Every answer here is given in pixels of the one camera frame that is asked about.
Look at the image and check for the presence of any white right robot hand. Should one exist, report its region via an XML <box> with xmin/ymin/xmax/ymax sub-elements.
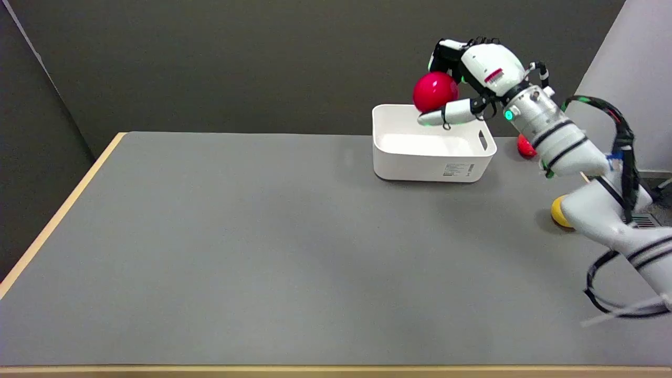
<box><xmin>417</xmin><ymin>37</ymin><xmax>528</xmax><ymax>129</ymax></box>

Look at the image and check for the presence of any red pomegranate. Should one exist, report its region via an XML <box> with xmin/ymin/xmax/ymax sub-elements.
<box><xmin>413</xmin><ymin>72</ymin><xmax>459</xmax><ymax>113</ymax></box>

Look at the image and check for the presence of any white plastic box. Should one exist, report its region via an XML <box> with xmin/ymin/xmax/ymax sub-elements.
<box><xmin>372</xmin><ymin>104</ymin><xmax>498</xmax><ymax>183</ymax></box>

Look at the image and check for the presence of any red fruit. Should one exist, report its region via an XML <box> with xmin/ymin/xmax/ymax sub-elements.
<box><xmin>517</xmin><ymin>134</ymin><xmax>538</xmax><ymax>159</ymax></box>

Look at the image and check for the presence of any yellow fruit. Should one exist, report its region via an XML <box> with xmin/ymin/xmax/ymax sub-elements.
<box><xmin>551</xmin><ymin>195</ymin><xmax>575</xmax><ymax>229</ymax></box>

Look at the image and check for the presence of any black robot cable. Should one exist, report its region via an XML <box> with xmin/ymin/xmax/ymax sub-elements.
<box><xmin>562</xmin><ymin>95</ymin><xmax>672</xmax><ymax>319</ymax></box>

